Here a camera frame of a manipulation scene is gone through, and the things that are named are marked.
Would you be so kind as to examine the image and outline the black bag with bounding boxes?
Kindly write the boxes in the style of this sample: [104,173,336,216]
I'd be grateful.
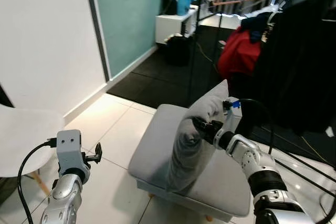
[165,34,193,68]

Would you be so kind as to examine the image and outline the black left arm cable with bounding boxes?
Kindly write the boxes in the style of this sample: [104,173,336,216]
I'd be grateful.
[17,138,58,220]

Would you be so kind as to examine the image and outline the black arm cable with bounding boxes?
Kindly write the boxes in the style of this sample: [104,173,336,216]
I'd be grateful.
[238,98,275,155]
[17,138,58,220]

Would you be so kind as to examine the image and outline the white low cabinet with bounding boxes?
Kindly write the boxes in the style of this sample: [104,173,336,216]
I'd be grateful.
[155,6,199,45]

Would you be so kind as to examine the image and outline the black clothes rack frame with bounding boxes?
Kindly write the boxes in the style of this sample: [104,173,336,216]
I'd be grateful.
[186,0,336,195]

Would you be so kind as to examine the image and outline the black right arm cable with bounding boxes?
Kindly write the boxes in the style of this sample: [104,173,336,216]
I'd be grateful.
[238,98,275,155]

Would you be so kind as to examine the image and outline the dark blue garment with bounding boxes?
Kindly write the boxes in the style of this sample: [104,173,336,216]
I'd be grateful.
[241,13,275,45]

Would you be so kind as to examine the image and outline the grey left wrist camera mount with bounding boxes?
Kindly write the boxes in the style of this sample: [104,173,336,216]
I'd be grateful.
[56,130,86,171]

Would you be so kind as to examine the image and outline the red garment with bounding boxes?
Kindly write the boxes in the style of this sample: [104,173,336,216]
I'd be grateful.
[217,25,264,82]

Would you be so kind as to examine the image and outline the black hanging garments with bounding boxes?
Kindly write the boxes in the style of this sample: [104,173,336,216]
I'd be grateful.
[250,0,336,137]

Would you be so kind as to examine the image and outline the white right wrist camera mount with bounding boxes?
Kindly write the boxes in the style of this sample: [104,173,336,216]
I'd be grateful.
[223,98,244,136]

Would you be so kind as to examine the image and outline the grey pillow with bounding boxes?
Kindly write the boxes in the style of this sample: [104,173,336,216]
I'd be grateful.
[166,79,232,194]

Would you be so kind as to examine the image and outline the blue bag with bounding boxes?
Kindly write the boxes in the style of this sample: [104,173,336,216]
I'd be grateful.
[176,0,196,16]

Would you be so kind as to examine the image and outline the grey cushioned ottoman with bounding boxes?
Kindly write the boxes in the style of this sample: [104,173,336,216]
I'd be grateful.
[128,103,253,222]

